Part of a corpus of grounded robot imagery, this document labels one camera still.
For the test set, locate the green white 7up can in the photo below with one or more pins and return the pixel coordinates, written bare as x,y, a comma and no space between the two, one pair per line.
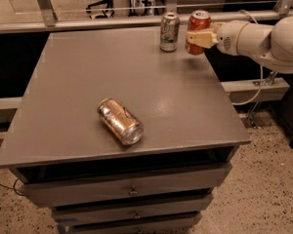
169,31

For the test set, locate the grey drawer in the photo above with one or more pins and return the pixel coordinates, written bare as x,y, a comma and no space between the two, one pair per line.
139,226
136,209
96,189

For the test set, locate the bottom grey drawer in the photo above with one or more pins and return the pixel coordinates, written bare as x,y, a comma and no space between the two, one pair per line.
139,226

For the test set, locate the red coke can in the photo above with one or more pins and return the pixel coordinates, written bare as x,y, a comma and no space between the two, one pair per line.
198,20

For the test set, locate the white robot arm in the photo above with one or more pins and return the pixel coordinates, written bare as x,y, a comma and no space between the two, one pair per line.
268,45

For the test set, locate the top grey drawer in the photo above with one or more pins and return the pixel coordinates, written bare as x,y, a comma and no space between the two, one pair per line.
96,189

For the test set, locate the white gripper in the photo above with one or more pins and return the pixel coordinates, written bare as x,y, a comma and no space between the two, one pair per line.
227,38

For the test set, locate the metal railing frame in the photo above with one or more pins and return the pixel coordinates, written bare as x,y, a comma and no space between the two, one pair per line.
52,15

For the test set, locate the middle grey drawer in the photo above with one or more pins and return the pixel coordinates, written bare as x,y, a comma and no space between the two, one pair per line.
136,209

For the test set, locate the gold silver lying can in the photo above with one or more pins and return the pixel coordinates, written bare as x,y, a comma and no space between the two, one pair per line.
121,122

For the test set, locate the grey drawer cabinet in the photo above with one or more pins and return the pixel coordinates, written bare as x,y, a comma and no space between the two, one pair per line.
114,136

